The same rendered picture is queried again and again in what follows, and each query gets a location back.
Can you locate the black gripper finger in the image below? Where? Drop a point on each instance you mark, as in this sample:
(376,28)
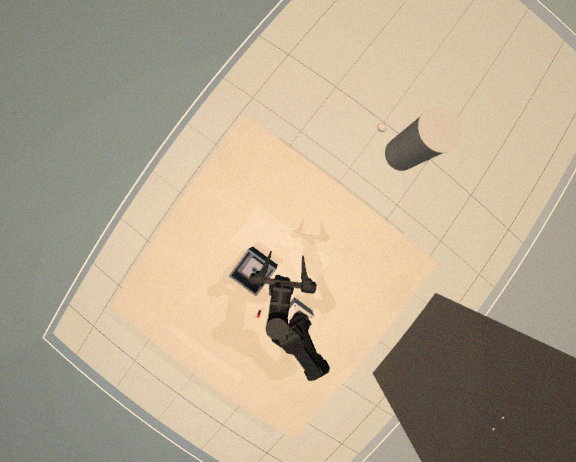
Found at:
(304,275)
(263,270)

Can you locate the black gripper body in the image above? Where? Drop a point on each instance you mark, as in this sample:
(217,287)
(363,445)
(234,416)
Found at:
(281,293)

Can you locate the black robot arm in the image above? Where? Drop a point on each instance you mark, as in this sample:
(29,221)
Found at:
(295,340)

